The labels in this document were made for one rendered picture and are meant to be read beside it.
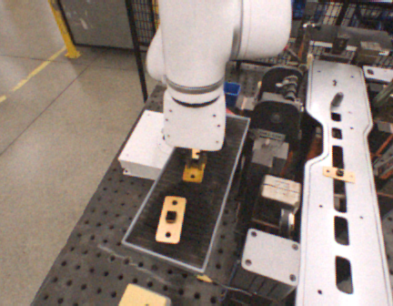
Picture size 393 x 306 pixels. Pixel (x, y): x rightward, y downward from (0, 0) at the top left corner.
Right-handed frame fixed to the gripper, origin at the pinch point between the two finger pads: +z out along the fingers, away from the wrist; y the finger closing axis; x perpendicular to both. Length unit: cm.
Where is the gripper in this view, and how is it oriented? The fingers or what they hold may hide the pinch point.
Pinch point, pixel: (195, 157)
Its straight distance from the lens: 48.8
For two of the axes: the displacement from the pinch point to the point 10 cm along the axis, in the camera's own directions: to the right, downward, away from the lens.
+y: 9.9, 1.3, -1.1
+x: 1.7, -7.3, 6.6
